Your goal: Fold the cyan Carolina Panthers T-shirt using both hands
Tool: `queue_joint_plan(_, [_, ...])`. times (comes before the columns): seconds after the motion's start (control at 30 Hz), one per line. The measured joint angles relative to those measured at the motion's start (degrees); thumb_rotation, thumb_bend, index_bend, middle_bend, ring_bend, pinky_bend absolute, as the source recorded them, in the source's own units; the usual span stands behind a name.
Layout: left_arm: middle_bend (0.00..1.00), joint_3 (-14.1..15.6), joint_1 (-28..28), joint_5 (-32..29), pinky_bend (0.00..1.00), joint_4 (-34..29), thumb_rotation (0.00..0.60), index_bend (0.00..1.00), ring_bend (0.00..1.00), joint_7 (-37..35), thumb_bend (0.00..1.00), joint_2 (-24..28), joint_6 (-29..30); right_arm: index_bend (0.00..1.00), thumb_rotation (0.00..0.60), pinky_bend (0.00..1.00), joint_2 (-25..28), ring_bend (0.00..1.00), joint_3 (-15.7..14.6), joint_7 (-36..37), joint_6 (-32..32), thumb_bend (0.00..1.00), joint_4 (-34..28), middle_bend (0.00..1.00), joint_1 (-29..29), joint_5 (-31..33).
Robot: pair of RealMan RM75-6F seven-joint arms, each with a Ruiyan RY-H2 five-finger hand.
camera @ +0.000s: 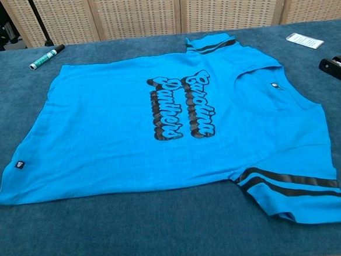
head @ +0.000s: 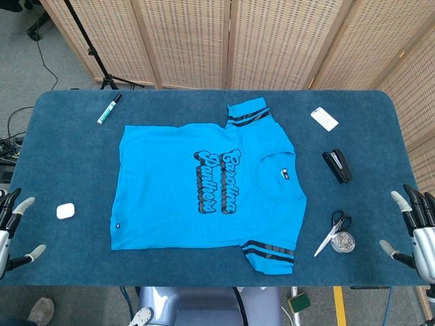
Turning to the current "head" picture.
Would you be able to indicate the green yellow block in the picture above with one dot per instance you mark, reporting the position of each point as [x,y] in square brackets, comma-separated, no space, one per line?
[299,302]

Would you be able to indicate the silver metal table leg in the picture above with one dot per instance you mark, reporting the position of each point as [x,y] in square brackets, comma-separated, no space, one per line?
[295,319]

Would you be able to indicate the blue grey robot torso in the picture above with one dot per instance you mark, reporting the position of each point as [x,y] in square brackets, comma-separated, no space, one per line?
[204,305]

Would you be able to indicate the white perforated metal bracket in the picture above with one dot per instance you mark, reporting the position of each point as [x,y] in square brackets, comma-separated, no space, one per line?
[141,316]

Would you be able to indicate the round clear paper clip box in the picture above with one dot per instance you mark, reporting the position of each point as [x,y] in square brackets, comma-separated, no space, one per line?
[345,242]

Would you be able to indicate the black tripod stand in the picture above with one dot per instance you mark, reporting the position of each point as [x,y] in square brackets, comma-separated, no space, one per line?
[89,51]

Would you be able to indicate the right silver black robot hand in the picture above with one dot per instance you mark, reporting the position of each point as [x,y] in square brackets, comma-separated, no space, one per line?
[423,237]

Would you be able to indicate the grey shoe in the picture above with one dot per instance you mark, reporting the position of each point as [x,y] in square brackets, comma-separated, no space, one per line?
[41,310]

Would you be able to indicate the white earbuds case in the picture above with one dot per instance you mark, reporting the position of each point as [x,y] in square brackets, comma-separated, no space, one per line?
[66,211]

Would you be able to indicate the green white marker pen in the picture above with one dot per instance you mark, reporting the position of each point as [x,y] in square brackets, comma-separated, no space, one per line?
[107,112]

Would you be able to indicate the blue printed T-shirt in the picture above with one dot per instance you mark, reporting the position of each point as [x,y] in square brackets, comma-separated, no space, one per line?
[170,186]

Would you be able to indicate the white rectangular card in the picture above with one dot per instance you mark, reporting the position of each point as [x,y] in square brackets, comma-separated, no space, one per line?
[324,119]

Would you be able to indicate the black office chair base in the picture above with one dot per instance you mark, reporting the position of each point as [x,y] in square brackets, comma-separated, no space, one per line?
[35,23]

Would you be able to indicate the black stapler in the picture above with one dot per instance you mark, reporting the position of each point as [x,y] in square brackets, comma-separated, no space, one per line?
[340,169]

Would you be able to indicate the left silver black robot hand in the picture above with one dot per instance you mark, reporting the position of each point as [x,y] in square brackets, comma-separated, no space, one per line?
[7,237]

